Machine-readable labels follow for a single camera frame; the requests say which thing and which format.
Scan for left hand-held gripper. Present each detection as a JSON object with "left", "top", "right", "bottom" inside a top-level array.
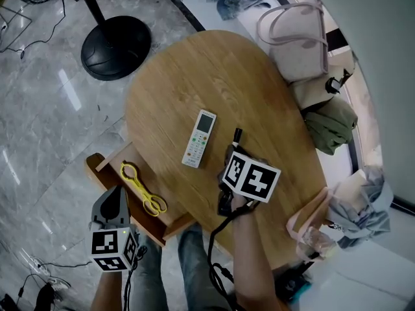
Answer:
[{"left": 88, "top": 187, "right": 141, "bottom": 273}]

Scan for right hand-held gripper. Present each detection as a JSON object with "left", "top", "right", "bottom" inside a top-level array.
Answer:
[{"left": 217, "top": 143, "right": 282, "bottom": 218}]

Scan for white marker with black cap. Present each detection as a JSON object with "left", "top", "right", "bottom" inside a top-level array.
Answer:
[{"left": 231, "top": 127, "right": 244, "bottom": 149}]

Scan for wooden drawer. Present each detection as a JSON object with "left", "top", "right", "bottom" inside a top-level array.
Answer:
[{"left": 86, "top": 141, "right": 197, "bottom": 248}]

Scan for yellow plastic tongs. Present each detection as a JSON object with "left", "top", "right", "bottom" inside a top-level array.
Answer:
[{"left": 120, "top": 162, "right": 168, "bottom": 218}]

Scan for white remote control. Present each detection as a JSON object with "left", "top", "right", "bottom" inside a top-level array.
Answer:
[{"left": 181, "top": 109, "right": 217, "bottom": 169}]

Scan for person's right forearm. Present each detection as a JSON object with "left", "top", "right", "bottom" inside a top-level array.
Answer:
[{"left": 231, "top": 194, "right": 282, "bottom": 311}]

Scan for person's left forearm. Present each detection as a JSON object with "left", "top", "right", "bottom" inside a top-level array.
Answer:
[{"left": 89, "top": 267, "right": 131, "bottom": 311}]

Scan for oval wooden coffee table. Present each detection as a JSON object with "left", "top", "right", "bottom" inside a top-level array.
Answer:
[{"left": 124, "top": 29, "right": 328, "bottom": 271}]

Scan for person's left leg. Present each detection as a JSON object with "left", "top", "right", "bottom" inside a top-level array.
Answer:
[{"left": 128, "top": 238, "right": 165, "bottom": 311}]

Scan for person's leg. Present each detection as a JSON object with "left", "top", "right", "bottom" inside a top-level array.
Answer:
[
  {"left": 128, "top": 238, "right": 165, "bottom": 311},
  {"left": 177, "top": 224, "right": 235, "bottom": 311}
]

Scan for white power strip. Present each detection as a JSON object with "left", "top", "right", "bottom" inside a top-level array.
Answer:
[{"left": 28, "top": 255, "right": 50, "bottom": 274}]

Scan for grey white sneaker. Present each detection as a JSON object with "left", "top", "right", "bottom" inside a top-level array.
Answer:
[{"left": 45, "top": 277, "right": 72, "bottom": 293}]

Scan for olive green bag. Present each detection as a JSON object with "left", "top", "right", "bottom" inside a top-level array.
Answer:
[{"left": 303, "top": 96, "right": 359, "bottom": 157}]

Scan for pink transparent tote bag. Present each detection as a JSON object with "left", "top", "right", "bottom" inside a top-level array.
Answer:
[{"left": 285, "top": 186, "right": 340, "bottom": 262}]

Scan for person's right leg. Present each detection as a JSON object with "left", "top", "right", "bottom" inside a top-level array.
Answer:
[{"left": 177, "top": 224, "right": 235, "bottom": 311}]

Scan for light blue crumpled garment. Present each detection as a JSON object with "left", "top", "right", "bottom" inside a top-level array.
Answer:
[{"left": 326, "top": 167, "right": 395, "bottom": 249}]

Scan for small blue object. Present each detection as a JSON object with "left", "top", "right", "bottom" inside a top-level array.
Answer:
[{"left": 287, "top": 275, "right": 313, "bottom": 305}]

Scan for black rectangular object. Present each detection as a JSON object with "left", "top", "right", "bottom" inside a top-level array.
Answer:
[{"left": 326, "top": 30, "right": 346, "bottom": 52}]

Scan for blue denim clothes pile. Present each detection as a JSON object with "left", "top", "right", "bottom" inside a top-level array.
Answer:
[{"left": 216, "top": 0, "right": 280, "bottom": 21}]

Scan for black power strip cable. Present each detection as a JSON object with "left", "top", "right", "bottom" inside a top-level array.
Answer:
[{"left": 38, "top": 260, "right": 93, "bottom": 270}]

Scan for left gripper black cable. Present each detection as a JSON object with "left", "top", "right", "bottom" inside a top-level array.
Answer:
[{"left": 121, "top": 244, "right": 147, "bottom": 311}]

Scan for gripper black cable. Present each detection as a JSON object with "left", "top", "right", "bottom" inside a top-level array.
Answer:
[
  {"left": 207, "top": 202, "right": 257, "bottom": 311},
  {"left": 121, "top": 244, "right": 147, "bottom": 311}
]

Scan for beige handbag with pink straps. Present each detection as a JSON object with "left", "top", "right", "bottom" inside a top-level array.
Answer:
[{"left": 257, "top": 2, "right": 330, "bottom": 84}]

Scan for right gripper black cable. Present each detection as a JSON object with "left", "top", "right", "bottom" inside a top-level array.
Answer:
[{"left": 207, "top": 202, "right": 257, "bottom": 311}]

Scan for black pedestal fan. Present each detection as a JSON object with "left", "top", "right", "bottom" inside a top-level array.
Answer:
[{"left": 9, "top": 0, "right": 152, "bottom": 82}]

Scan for black floor cable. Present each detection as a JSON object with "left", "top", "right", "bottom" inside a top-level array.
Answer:
[{"left": 0, "top": 0, "right": 66, "bottom": 58}]

